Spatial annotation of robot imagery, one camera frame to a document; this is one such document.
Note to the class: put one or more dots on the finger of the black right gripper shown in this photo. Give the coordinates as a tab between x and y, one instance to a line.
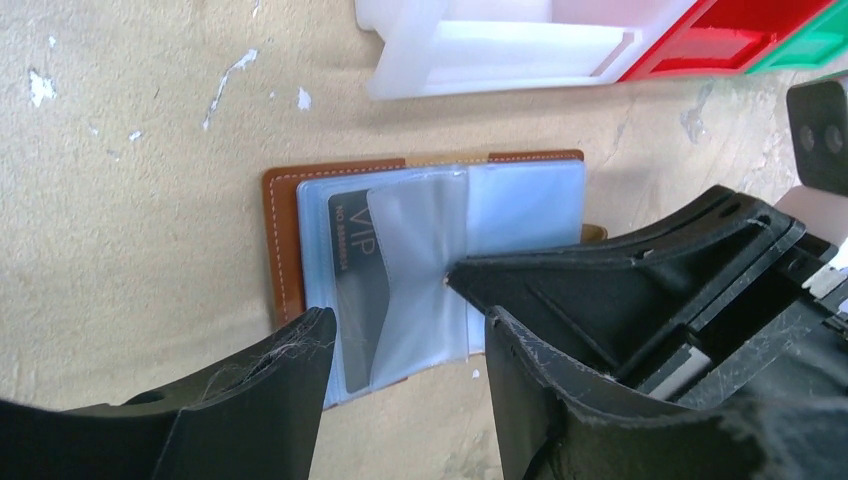
692	306

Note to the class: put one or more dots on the red plastic bin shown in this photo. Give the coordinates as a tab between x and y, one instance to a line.
724	37

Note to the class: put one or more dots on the green plastic bin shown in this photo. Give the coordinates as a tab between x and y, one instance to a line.
822	39

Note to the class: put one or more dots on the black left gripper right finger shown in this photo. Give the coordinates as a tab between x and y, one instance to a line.
556	418

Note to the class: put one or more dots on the white plastic bin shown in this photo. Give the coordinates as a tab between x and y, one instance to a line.
437	48

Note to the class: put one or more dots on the brown leather card holder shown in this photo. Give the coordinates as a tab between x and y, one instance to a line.
428	213

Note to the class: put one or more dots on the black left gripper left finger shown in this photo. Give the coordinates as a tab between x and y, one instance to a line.
252	415

